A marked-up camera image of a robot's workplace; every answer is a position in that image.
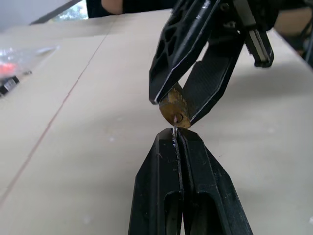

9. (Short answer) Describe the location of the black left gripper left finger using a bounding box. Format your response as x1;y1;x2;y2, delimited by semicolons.
128;127;183;235

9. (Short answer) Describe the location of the clear plastic bag with parts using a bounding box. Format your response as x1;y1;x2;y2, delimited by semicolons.
0;45;61;97

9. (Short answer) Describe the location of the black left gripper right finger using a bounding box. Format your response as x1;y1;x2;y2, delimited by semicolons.
177;129;254;235

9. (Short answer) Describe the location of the dark window frame bar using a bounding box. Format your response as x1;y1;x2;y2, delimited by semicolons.
29;0;75;25

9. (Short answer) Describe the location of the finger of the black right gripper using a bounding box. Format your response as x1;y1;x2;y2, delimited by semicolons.
148;0;221;106
183;31;245;126

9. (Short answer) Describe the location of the brass padlock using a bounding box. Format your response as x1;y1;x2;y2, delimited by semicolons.
158;82;192;129

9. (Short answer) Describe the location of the small silver key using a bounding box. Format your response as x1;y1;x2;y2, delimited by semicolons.
172;115;179;138

